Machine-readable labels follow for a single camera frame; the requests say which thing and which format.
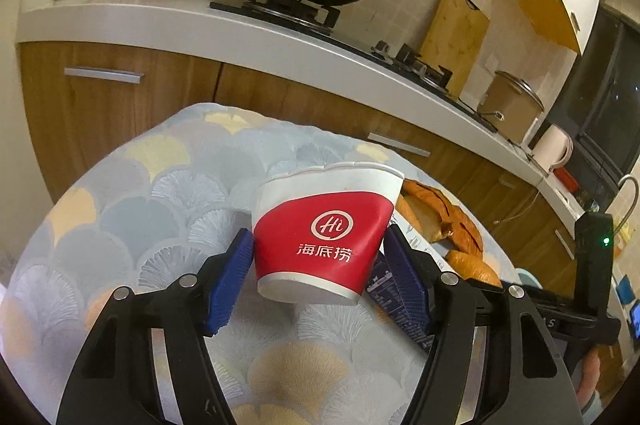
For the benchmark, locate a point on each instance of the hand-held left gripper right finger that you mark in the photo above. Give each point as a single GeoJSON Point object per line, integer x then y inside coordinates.
{"type": "Point", "coordinates": [405, 285]}

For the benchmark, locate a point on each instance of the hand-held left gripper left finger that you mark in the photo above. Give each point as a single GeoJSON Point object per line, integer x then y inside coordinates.
{"type": "Point", "coordinates": [230, 280]}

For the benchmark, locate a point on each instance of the red and white paper cup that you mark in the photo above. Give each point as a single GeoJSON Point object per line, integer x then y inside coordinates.
{"type": "Point", "coordinates": [320, 230]}

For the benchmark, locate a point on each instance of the light blue plastic basket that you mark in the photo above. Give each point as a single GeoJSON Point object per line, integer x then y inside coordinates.
{"type": "Point", "coordinates": [524, 277]}

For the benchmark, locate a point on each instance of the rounded orange peel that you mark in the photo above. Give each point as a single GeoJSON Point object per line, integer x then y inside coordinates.
{"type": "Point", "coordinates": [475, 270]}

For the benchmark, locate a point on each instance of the metal faucet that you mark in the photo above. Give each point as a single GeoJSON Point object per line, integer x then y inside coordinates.
{"type": "Point", "coordinates": [627, 190]}

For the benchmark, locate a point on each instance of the flat orange peel piece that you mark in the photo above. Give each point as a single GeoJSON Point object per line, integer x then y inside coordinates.
{"type": "Point", "coordinates": [450, 215]}

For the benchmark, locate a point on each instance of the red tray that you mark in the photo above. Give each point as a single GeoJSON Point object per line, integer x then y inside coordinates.
{"type": "Point", "coordinates": [565, 179]}

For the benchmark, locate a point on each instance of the round table with patterned cloth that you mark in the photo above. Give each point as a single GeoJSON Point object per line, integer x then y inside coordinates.
{"type": "Point", "coordinates": [150, 215]}

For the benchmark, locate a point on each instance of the white electric kettle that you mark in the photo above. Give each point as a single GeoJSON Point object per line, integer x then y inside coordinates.
{"type": "Point", "coordinates": [550, 150]}

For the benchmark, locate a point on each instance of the dark window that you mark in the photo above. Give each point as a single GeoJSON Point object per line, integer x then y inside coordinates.
{"type": "Point", "coordinates": [600, 105]}

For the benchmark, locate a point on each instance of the brown rice cooker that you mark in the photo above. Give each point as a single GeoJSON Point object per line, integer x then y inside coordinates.
{"type": "Point", "coordinates": [507, 105]}

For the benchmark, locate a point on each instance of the wooden base cabinets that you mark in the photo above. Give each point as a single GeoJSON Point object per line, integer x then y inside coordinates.
{"type": "Point", "coordinates": [125, 115]}

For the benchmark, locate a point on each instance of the white stove knob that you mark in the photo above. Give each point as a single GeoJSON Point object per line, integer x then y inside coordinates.
{"type": "Point", "coordinates": [382, 48]}

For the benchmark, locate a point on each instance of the wooden cutting board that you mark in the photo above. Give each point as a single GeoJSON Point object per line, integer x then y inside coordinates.
{"type": "Point", "coordinates": [450, 40]}

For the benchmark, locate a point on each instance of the black glass gas stove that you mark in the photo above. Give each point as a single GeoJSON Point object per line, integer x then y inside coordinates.
{"type": "Point", "coordinates": [350, 40]}

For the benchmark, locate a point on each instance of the white and yellow wall cabinet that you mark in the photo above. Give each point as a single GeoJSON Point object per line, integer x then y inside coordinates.
{"type": "Point", "coordinates": [540, 5]}

